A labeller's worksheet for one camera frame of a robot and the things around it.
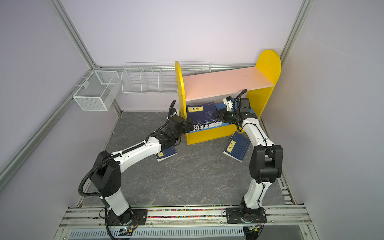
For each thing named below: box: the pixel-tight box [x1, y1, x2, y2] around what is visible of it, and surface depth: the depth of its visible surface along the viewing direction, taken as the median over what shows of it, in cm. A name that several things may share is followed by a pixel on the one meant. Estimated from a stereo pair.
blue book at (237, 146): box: [223, 131, 251, 162], surface depth 101 cm
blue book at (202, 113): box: [186, 101, 218, 124], surface depth 90 cm
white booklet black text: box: [190, 122, 222, 133], surface depth 93 cm
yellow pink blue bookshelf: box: [175, 50, 282, 145], surface depth 82 cm
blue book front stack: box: [192, 119, 223, 127], surface depth 86 cm
